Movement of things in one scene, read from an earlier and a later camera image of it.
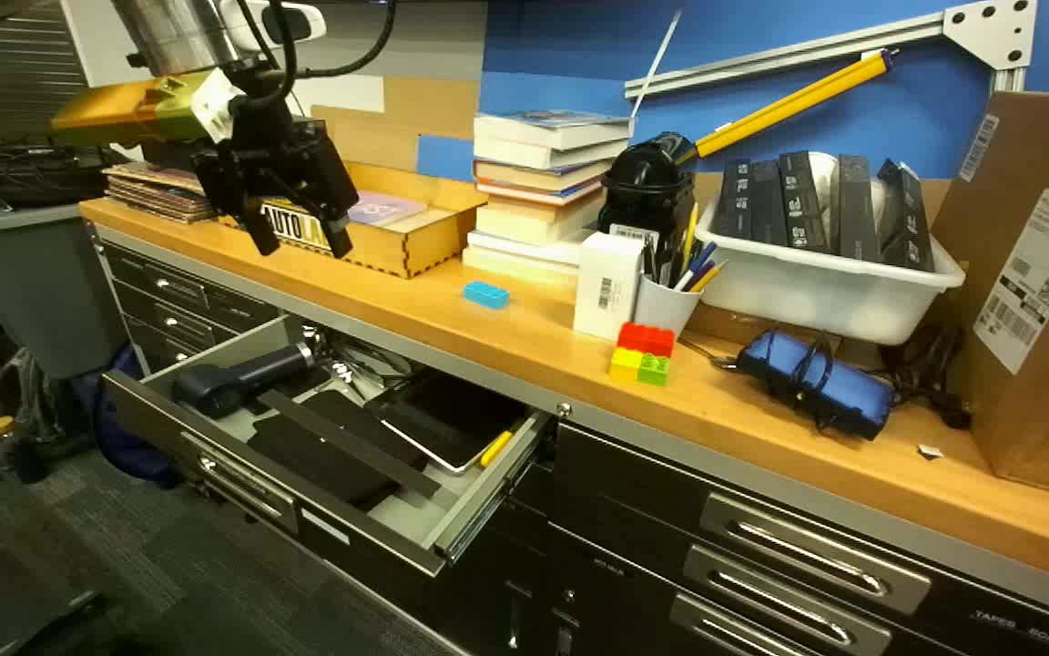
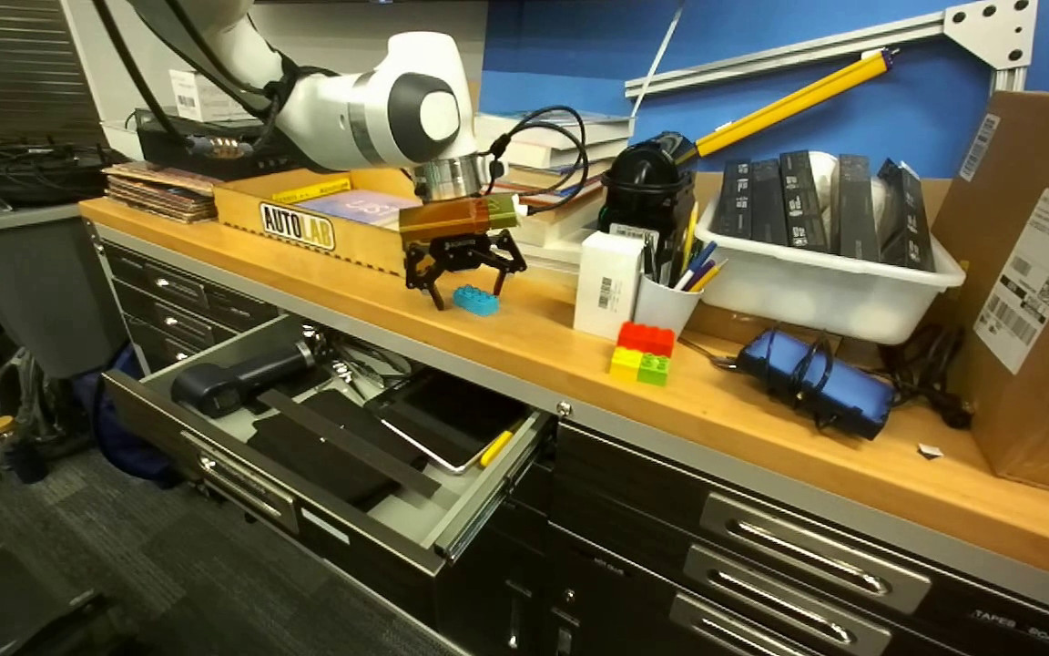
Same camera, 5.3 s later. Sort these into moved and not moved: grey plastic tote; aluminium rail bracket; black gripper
Moved: black gripper
Not moved: aluminium rail bracket; grey plastic tote
